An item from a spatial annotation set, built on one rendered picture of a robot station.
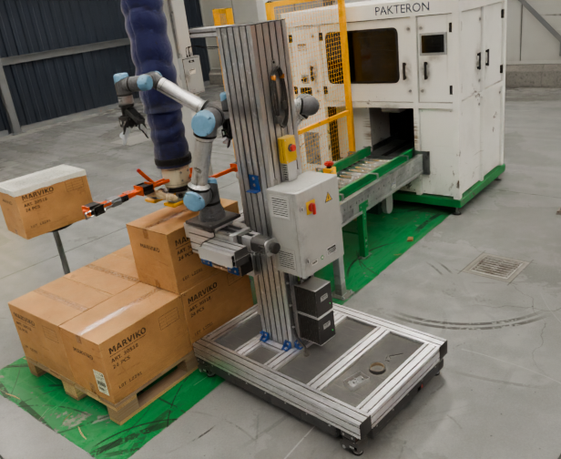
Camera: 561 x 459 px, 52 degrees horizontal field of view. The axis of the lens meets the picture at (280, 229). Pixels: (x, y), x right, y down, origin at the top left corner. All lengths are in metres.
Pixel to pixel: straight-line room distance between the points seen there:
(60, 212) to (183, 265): 1.71
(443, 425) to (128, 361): 1.74
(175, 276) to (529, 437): 2.08
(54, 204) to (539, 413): 3.72
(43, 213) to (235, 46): 2.51
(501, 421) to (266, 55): 2.19
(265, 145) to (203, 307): 1.25
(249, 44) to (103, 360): 1.82
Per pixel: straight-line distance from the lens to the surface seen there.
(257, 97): 2.90
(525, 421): 3.32
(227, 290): 3.84
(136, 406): 3.58
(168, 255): 3.46
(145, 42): 3.40
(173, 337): 3.60
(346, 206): 4.56
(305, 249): 2.96
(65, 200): 4.97
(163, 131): 3.48
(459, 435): 3.19
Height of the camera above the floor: 2.13
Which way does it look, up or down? 22 degrees down
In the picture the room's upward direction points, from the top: 7 degrees counter-clockwise
